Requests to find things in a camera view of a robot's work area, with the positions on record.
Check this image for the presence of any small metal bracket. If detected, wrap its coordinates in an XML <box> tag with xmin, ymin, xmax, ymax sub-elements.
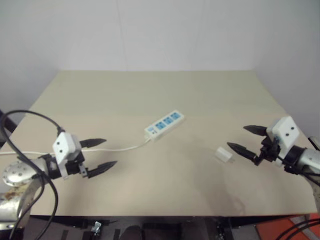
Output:
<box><xmin>90</xmin><ymin>220</ymin><xmax>103</xmax><ymax>236</ymax></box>

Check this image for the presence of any white power strip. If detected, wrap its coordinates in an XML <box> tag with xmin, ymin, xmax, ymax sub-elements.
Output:
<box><xmin>143</xmin><ymin>109</ymin><xmax>187</xmax><ymax>144</ymax></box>

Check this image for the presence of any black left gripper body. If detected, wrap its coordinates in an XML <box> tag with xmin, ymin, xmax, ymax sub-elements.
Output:
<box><xmin>64</xmin><ymin>149</ymin><xmax>89</xmax><ymax>179</ymax></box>

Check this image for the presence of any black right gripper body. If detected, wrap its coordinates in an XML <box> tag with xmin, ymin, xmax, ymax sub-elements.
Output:
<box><xmin>252</xmin><ymin>134</ymin><xmax>282</xmax><ymax>166</ymax></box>

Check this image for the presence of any black table frame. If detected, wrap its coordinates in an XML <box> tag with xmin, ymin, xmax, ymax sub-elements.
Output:
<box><xmin>24</xmin><ymin>212</ymin><xmax>311</xmax><ymax>240</ymax></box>

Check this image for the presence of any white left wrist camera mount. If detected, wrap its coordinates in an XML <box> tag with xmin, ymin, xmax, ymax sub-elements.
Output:
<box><xmin>51</xmin><ymin>131</ymin><xmax>83</xmax><ymax>180</ymax></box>

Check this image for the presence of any dark rounded shape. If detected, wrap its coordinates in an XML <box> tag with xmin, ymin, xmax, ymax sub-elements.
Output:
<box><xmin>120</xmin><ymin>224</ymin><xmax>144</xmax><ymax>240</ymax></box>

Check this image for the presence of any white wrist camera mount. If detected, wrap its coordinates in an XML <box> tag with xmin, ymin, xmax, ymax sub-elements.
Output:
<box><xmin>271</xmin><ymin>115</ymin><xmax>301</xmax><ymax>168</ymax></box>
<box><xmin>51</xmin><ymin>131</ymin><xmax>83</xmax><ymax>180</ymax></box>

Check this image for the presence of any orange box with grey stripe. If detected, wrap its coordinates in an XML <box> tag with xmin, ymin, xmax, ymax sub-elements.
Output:
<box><xmin>254</xmin><ymin>214</ymin><xmax>320</xmax><ymax>240</ymax></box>

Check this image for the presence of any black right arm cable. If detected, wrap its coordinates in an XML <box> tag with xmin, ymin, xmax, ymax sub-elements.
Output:
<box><xmin>272</xmin><ymin>211</ymin><xmax>320</xmax><ymax>240</ymax></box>

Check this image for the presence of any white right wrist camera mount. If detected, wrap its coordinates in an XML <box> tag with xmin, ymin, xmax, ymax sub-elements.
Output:
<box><xmin>271</xmin><ymin>115</ymin><xmax>301</xmax><ymax>168</ymax></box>

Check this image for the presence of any white plug adapter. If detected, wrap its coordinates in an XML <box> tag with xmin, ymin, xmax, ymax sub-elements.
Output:
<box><xmin>215</xmin><ymin>146</ymin><xmax>236</xmax><ymax>165</ymax></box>

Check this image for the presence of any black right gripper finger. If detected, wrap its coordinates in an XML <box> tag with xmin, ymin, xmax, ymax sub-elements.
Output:
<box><xmin>226</xmin><ymin>141</ymin><xmax>260</xmax><ymax>161</ymax></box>
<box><xmin>243</xmin><ymin>124</ymin><xmax>268</xmax><ymax>138</ymax></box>

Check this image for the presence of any white power cord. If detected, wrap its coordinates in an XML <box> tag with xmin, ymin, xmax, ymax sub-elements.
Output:
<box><xmin>0</xmin><ymin>139</ymin><xmax>151</xmax><ymax>158</ymax></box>

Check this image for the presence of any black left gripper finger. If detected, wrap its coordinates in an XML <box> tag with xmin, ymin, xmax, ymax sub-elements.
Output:
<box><xmin>79</xmin><ymin>137</ymin><xmax>108</xmax><ymax>149</ymax></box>
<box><xmin>87</xmin><ymin>160</ymin><xmax>119</xmax><ymax>180</ymax></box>

